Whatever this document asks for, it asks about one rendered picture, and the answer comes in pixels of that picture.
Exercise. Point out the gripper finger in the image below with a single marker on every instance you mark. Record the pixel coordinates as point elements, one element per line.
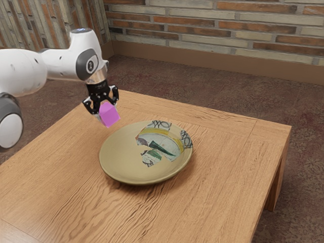
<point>114,95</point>
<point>91,107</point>

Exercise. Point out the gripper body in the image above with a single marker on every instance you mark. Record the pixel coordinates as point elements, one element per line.
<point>97,89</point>

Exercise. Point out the pink cube block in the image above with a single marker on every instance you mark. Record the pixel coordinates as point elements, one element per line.
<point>109,115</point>

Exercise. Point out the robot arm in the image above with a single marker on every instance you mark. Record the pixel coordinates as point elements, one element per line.
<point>25,71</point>

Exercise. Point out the painted beige ceramic plate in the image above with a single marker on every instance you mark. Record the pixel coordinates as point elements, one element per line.
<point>145,152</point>

